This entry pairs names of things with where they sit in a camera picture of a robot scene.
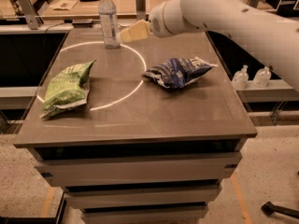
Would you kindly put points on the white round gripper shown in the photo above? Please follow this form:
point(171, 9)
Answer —
point(158, 22)

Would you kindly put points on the clear plastic water bottle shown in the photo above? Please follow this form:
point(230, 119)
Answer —
point(108, 18)

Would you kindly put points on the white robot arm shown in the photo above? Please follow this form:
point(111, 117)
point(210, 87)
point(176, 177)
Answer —
point(269, 38)

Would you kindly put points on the blue chip bag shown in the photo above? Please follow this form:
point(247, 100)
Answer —
point(178, 73)

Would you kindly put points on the green rice chip bag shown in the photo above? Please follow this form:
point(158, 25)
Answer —
point(68, 90)

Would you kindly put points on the left hand sanitizer bottle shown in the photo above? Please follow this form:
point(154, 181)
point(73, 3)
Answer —
point(240, 78)

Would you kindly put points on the hand sanitizer bottle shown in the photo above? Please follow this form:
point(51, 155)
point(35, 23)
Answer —
point(262, 77)
point(240, 78)

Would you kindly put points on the right hand sanitizer bottle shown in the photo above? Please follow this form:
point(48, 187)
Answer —
point(262, 77)

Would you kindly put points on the brown paper note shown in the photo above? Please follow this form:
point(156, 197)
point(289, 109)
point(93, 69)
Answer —
point(64, 5)

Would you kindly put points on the grey drawer cabinet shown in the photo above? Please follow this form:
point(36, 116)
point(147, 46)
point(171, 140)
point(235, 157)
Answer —
point(138, 152)

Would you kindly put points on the black chair leg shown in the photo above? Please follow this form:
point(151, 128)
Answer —
point(269, 209)

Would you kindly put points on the middle metal bracket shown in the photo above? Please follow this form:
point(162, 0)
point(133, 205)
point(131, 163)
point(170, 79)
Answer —
point(140, 6)

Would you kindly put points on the left metal bracket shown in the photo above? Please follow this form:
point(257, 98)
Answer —
point(32, 18)

